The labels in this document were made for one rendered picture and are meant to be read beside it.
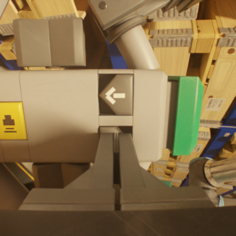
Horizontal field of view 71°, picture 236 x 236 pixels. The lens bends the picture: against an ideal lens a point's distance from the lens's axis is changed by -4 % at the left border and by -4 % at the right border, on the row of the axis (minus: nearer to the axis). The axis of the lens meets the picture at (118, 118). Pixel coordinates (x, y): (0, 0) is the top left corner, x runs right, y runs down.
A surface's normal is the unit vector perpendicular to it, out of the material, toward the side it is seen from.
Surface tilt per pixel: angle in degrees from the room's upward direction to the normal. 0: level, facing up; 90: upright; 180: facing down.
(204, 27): 90
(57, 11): 90
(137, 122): 74
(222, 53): 90
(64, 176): 91
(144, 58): 61
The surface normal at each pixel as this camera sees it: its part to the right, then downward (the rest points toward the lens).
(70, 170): -0.27, 0.25
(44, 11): -0.18, 0.84
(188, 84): 0.02, 0.25
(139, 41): 0.26, 0.16
